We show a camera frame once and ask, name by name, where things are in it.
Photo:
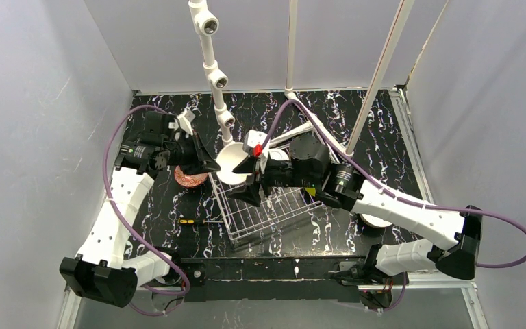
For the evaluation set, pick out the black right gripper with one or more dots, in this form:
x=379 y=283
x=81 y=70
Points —
x=263 y=171

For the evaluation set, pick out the yellow handled screwdriver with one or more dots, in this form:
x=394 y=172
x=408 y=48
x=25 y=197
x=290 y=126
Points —
x=196 y=222

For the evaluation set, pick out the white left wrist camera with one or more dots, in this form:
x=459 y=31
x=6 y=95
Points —
x=183 y=123

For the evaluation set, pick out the pale grey bowl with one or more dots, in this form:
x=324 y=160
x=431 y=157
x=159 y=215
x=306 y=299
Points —
x=278 y=155

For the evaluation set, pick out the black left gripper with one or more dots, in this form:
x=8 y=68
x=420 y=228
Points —
x=195 y=151

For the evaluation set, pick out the blue patterned bowl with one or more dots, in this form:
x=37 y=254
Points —
x=189 y=181

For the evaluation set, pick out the white bowl with tan outside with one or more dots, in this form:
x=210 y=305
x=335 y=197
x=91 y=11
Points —
x=374 y=222

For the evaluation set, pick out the white bowl with brown outside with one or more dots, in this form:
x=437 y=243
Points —
x=228 y=158

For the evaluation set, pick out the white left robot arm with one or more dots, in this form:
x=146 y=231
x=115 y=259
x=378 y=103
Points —
x=99 y=270

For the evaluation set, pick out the white PVC pipe frame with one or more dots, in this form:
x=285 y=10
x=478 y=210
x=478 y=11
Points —
x=241 y=46

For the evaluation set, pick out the white wire dish rack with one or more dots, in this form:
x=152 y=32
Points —
x=243 y=220

